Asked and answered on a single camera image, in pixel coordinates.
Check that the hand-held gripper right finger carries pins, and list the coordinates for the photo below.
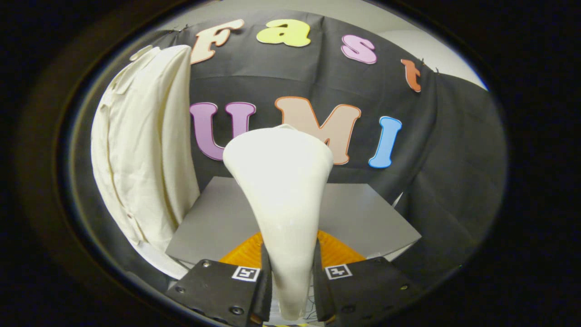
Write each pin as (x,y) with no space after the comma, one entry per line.
(363,286)

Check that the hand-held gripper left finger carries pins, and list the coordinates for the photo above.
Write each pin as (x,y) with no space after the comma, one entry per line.
(218,286)

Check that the grey and white cabinet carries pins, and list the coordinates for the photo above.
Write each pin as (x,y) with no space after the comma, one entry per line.
(218,218)

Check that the white cloth under shirt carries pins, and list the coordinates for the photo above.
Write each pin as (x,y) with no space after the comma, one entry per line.
(159,263)

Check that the cream button-up shirt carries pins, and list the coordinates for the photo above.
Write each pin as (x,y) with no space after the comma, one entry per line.
(140,145)

